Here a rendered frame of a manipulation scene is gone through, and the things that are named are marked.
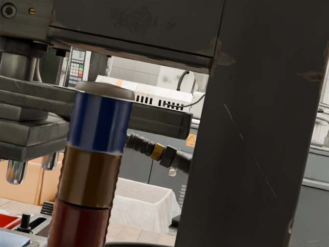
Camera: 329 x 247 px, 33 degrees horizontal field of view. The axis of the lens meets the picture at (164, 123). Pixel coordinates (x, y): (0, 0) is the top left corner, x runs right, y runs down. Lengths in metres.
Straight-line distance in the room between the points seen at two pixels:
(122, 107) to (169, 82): 5.35
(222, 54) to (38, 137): 0.21
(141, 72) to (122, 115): 6.75
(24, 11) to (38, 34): 0.03
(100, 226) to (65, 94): 0.25
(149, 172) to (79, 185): 4.80
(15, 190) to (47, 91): 2.39
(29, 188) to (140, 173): 2.34
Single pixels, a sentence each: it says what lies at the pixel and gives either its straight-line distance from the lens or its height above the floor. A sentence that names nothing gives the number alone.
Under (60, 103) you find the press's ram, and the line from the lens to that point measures 0.59.
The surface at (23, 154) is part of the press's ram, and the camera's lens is 0.56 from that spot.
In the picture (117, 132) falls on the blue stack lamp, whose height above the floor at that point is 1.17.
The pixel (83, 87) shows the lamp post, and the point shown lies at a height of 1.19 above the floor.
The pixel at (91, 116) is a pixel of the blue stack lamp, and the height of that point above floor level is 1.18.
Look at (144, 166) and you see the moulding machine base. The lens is 5.15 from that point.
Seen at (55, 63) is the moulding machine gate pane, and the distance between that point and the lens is 5.35.
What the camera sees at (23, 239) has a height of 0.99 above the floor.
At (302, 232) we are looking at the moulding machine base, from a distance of 5.18.
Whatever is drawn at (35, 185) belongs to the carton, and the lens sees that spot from 2.94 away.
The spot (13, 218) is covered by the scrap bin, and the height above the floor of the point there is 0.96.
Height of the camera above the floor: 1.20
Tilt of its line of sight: 3 degrees down
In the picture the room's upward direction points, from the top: 11 degrees clockwise
